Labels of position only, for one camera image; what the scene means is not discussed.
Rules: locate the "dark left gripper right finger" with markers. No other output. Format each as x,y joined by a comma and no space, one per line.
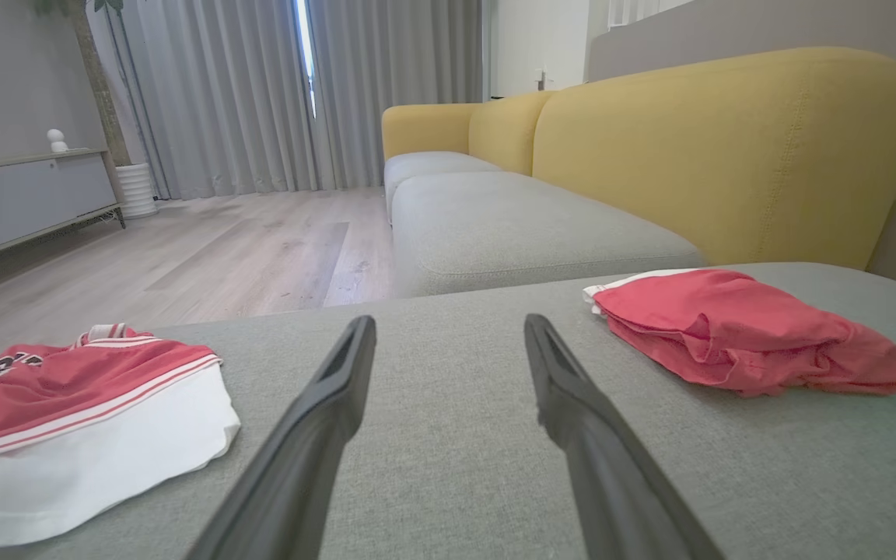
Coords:
611,482

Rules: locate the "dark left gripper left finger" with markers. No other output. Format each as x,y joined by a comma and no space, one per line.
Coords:
292,474

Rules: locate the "red shorts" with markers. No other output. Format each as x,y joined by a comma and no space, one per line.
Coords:
736,327

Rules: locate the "red and white jersey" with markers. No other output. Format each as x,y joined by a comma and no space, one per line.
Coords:
82,404

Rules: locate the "large grey sofa seat cushion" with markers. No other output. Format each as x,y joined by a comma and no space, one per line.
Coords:
448,435

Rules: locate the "small grey sofa seat cushion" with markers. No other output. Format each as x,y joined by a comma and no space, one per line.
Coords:
510,225

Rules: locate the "white ribbed plant pot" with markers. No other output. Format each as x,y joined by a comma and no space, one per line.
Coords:
137,190

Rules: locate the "grey end seat cushion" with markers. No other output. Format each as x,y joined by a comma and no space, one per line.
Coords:
425,165

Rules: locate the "large yellow sofa back cushion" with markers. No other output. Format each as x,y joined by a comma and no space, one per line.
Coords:
712,155

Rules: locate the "medium yellow sofa back cushion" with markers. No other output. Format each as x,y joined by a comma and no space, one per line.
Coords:
506,132

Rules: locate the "yellow sofa armrest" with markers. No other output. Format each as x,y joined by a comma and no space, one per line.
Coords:
425,128

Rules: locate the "grey and wood sideboard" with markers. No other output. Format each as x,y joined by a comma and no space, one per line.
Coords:
36,198

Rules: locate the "grey curtains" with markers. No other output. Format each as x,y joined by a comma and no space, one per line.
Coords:
222,93

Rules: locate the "small white figurine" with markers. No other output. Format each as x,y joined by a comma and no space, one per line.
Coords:
57,141

